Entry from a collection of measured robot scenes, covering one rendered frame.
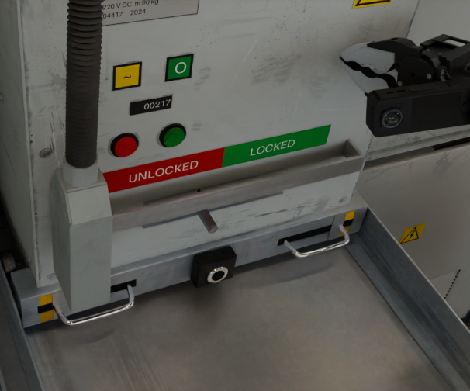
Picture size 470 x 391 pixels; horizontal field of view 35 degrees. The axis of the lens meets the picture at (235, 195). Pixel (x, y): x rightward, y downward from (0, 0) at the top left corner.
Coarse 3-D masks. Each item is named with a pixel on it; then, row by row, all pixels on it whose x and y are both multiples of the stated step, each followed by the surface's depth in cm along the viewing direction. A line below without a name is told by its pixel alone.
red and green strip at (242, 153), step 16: (320, 128) 100; (240, 144) 95; (256, 144) 96; (272, 144) 97; (288, 144) 99; (304, 144) 100; (320, 144) 102; (176, 160) 91; (192, 160) 93; (208, 160) 94; (224, 160) 95; (240, 160) 97; (112, 176) 88; (128, 176) 89; (144, 176) 91; (160, 176) 92; (176, 176) 93
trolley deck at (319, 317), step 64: (320, 256) 118; (0, 320) 101; (128, 320) 104; (192, 320) 105; (256, 320) 107; (320, 320) 108; (384, 320) 110; (64, 384) 95; (128, 384) 97; (192, 384) 98; (256, 384) 99; (320, 384) 101; (384, 384) 102
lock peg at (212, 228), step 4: (196, 212) 97; (200, 212) 96; (204, 212) 96; (208, 212) 97; (200, 216) 96; (204, 216) 96; (208, 216) 96; (204, 220) 96; (208, 220) 95; (212, 220) 95; (204, 224) 96; (208, 224) 95; (212, 224) 95; (208, 228) 95; (212, 228) 95; (216, 228) 95; (212, 232) 95
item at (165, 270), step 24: (312, 216) 112; (360, 216) 117; (216, 240) 106; (240, 240) 107; (264, 240) 110; (288, 240) 113; (312, 240) 116; (144, 264) 101; (168, 264) 103; (240, 264) 111; (24, 288) 96; (48, 288) 96; (120, 288) 102; (144, 288) 104; (24, 312) 96; (72, 312) 101
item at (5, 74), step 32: (0, 0) 75; (0, 32) 79; (0, 64) 83; (0, 96) 87; (0, 128) 94; (0, 160) 100; (0, 192) 108; (32, 192) 84; (32, 224) 88; (32, 256) 94
